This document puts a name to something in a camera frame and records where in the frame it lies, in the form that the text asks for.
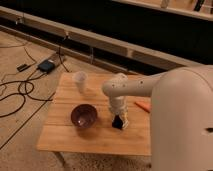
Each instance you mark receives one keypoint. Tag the white sponge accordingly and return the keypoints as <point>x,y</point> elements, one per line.
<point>125,122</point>

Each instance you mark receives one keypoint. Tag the small black device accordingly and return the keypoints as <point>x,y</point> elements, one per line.
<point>23,67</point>

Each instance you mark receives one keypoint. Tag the purple bowl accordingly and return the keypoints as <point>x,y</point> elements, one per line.
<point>84,115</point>

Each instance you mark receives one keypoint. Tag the translucent plastic cup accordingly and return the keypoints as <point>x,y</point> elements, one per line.
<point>80,78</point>

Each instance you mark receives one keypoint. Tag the orange carrot toy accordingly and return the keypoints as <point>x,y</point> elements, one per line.
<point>144,105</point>

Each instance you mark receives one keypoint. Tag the black eraser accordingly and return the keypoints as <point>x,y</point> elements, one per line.
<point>117,122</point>

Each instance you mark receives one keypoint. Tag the wooden table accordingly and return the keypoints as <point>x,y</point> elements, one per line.
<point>59,134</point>

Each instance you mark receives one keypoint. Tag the black power adapter box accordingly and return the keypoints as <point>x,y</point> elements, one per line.
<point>46,66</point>

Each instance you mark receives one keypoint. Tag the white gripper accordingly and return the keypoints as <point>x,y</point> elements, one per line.
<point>118,105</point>

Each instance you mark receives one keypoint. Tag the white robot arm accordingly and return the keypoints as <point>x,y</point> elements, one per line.
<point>181,119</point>

